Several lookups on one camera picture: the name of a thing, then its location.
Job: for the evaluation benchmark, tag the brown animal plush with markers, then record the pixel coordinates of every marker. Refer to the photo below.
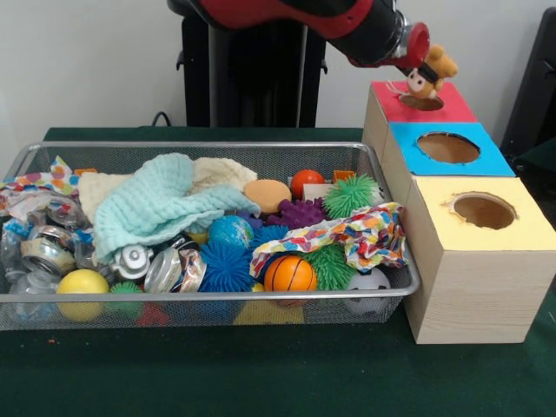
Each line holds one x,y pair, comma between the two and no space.
441,61

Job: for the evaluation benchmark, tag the purple spiky ball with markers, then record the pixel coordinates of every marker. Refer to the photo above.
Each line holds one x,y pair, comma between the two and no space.
299,213

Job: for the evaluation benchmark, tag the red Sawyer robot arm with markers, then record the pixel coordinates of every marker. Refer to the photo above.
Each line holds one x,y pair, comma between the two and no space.
304,13

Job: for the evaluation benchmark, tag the dark green tablecloth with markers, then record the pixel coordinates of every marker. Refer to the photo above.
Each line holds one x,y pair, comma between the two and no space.
538,174
260,373

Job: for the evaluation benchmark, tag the mint green waffle cloth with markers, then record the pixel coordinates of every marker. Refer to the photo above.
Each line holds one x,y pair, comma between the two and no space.
152,204

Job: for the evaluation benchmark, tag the blue globe ball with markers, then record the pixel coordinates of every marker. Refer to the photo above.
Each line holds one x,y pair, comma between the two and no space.
230,230

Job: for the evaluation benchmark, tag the orange toy basketball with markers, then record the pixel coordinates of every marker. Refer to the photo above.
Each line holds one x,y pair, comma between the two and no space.
290,274

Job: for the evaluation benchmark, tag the blue spiky ball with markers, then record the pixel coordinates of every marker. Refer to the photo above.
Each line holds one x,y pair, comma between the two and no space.
226,267

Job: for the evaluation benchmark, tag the cream waffle cloth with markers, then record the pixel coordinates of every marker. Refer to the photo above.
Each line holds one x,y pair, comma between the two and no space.
226,171

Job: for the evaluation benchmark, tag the yellow ball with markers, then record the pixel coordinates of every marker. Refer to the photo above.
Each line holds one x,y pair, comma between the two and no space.
82,282

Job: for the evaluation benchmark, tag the wooden three-hole box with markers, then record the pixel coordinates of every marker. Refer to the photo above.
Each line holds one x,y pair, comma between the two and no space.
473,295

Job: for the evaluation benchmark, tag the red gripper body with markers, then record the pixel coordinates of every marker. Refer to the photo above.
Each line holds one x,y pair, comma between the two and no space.
419,43

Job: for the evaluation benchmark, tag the black stand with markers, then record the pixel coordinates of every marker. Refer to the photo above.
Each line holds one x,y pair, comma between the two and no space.
534,87

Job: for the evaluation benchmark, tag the colourful patterned cloth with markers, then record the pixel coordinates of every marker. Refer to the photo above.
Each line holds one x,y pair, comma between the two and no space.
369,234
35,182

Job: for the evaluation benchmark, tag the clear mesh bin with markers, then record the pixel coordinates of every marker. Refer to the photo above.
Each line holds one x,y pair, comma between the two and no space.
130,297

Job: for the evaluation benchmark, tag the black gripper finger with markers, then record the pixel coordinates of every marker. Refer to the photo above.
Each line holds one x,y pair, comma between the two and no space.
430,73

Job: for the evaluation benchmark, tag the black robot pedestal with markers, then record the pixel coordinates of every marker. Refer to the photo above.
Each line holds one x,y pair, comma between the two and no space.
243,78

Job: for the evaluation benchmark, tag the green koosh ball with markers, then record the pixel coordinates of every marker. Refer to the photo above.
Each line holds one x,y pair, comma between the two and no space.
349,195

